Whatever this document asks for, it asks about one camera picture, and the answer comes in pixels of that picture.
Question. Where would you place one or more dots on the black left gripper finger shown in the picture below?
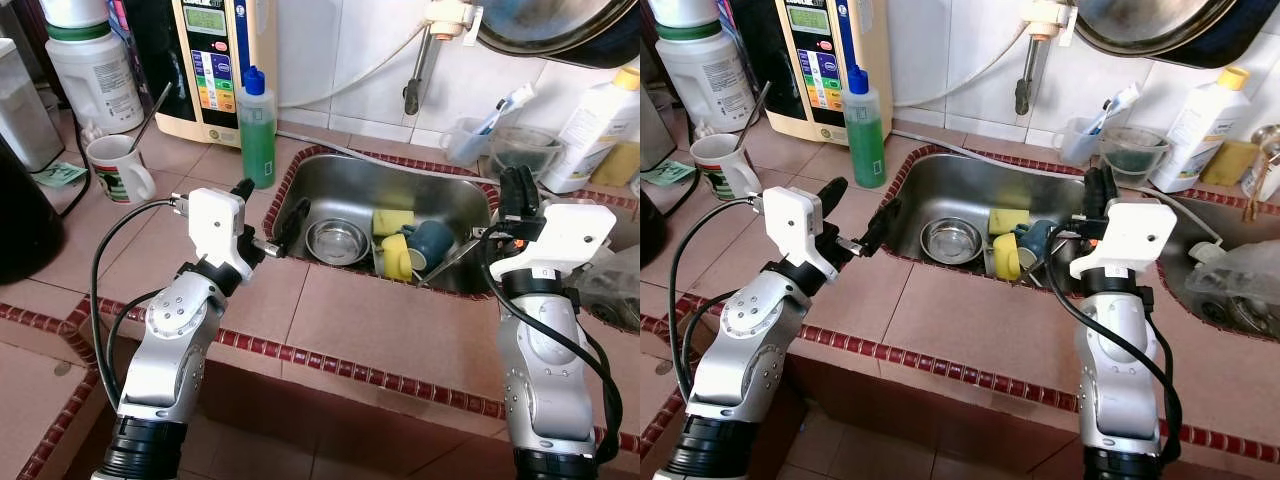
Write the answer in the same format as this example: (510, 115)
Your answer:
(834, 196)
(292, 225)
(884, 224)
(243, 189)

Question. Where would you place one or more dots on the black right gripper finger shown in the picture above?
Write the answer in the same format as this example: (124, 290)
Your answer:
(511, 198)
(1092, 195)
(532, 195)
(1110, 190)

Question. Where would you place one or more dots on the blue ceramic mug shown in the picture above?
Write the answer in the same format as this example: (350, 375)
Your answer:
(430, 243)
(1038, 240)

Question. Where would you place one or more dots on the round steel bowl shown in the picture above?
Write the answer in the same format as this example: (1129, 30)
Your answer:
(950, 241)
(338, 242)

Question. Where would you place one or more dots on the yellow plastic bowl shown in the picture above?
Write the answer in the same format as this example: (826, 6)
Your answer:
(1008, 258)
(397, 260)

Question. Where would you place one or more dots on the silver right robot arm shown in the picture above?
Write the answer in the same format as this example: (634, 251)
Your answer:
(545, 370)
(1115, 370)

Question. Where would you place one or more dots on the steel kitchen faucet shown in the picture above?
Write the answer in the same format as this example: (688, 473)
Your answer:
(1268, 140)

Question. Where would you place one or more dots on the clear plastic small bucket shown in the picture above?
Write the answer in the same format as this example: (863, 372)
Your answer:
(525, 155)
(1133, 155)

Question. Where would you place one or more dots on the green liquid soap bottle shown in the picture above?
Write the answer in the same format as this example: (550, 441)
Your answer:
(257, 140)
(865, 140)

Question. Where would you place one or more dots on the clear toothbrush cup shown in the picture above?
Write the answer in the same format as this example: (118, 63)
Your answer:
(468, 145)
(1080, 143)

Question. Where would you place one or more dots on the bright yellow sponge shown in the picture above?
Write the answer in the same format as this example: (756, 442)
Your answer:
(392, 220)
(1008, 220)

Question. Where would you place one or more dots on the white bottle yellow cap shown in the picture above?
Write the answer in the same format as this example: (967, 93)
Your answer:
(1195, 130)
(590, 130)

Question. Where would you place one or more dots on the dark yellow sponge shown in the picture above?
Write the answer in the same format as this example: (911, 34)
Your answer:
(1230, 163)
(618, 165)

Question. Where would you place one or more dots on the blue white toothbrush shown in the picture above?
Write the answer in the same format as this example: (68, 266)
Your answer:
(1125, 97)
(515, 97)

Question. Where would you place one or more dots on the white printed mug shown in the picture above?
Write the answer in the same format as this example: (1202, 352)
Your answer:
(120, 175)
(725, 170)

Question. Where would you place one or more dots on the thin steel stirrer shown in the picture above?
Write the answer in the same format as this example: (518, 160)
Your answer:
(152, 116)
(753, 113)

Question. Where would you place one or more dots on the clear plastic bag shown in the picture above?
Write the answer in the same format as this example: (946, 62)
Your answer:
(1240, 285)
(610, 290)

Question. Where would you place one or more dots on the beige water purifier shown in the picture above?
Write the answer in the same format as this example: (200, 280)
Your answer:
(215, 70)
(825, 70)

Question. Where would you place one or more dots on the black kettle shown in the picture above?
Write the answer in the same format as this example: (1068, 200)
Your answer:
(25, 230)
(650, 230)

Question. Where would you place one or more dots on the green paper packet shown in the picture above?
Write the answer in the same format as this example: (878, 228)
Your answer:
(65, 175)
(670, 173)

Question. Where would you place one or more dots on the grey steel container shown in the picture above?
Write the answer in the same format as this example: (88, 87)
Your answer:
(25, 110)
(655, 120)

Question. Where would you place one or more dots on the large white plastic jug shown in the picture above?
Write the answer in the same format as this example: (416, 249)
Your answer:
(710, 80)
(95, 80)

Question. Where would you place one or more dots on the hanging black steel pan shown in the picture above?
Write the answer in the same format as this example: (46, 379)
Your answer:
(570, 25)
(1180, 25)

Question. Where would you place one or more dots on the white tap filter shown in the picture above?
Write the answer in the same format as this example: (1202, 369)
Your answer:
(450, 15)
(1045, 15)

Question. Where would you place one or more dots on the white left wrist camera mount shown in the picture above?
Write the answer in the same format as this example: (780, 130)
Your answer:
(795, 220)
(215, 220)

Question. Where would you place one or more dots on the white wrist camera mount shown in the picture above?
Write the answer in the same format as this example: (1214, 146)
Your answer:
(795, 220)
(1130, 235)
(215, 220)
(560, 235)

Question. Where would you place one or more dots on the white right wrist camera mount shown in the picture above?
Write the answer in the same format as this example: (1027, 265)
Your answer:
(560, 235)
(1130, 235)

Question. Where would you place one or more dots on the steel wall tap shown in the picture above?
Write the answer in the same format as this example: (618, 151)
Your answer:
(1022, 98)
(412, 98)

